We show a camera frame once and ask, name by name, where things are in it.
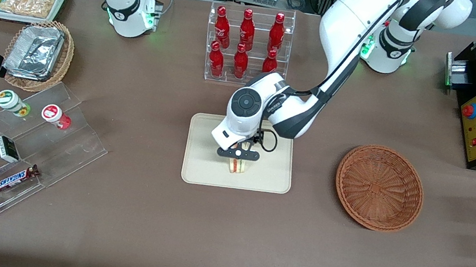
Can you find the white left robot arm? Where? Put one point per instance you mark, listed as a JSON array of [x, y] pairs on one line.
[[356, 17]]

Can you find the snickers chocolate bar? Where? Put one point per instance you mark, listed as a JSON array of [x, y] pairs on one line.
[[14, 179]]

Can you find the small black carton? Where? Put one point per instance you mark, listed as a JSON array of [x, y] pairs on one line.
[[7, 149]]

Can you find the light wicker basket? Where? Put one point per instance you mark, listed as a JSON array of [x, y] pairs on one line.
[[64, 59]]

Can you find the round brown wicker basket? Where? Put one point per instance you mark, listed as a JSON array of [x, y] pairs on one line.
[[378, 187]]

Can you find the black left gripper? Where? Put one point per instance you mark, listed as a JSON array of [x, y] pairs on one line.
[[255, 140]]

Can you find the cream plastic tray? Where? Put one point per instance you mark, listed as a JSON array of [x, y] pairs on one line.
[[270, 173]]

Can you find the triangular sandwich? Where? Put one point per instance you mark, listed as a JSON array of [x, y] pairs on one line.
[[237, 166]]

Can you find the clear acrylic stepped display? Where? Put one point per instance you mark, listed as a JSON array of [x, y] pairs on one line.
[[69, 148]]

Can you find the red cola bottle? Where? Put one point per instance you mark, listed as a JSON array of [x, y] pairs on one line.
[[222, 28], [240, 64], [216, 62], [276, 35], [270, 63], [246, 31]]

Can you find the clear acrylic bottle rack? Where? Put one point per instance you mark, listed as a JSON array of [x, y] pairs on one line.
[[258, 44]]

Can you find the clear cracker bag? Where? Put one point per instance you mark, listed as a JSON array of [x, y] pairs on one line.
[[28, 5]]

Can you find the red lid cup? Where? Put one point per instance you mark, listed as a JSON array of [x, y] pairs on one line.
[[53, 113]]

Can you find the green lid cup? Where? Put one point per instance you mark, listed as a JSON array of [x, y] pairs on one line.
[[9, 99]]

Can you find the aluminium foil tray stack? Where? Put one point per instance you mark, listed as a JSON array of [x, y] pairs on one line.
[[34, 51]]

